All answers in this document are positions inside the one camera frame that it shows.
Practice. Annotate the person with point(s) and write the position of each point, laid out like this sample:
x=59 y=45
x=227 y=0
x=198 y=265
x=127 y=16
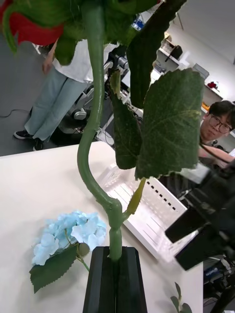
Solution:
x=220 y=122
x=54 y=97

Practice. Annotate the shallow white box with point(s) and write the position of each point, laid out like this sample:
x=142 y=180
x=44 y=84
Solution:
x=147 y=215

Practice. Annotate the red rose with green stem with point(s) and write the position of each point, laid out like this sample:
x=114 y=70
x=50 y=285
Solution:
x=94 y=73

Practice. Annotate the white shelf with goods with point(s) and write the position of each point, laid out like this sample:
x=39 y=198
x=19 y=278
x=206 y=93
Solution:
x=171 y=52

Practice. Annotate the grey background robot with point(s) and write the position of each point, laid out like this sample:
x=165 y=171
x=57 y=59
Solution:
x=80 y=115

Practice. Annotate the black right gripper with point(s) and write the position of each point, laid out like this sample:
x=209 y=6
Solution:
x=222 y=207

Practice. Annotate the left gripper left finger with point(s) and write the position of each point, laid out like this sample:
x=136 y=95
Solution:
x=101 y=281

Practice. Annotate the pale blue flower with stem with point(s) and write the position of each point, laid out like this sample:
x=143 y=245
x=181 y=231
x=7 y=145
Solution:
x=61 y=232

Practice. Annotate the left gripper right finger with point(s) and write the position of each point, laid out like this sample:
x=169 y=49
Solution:
x=131 y=281

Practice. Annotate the dark green leaf twig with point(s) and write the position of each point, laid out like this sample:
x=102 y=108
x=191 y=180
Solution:
x=175 y=303

